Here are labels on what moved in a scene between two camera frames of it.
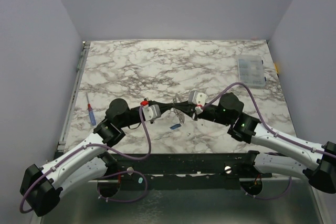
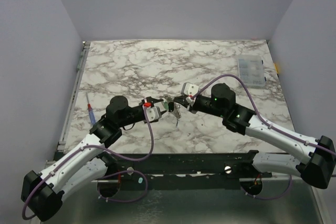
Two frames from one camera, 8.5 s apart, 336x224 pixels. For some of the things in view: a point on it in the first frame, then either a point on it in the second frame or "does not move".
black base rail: x=171 y=171 does not move
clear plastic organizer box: x=251 y=70 does not move
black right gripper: x=193 y=108 to x=191 y=104
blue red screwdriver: x=91 y=113 does not move
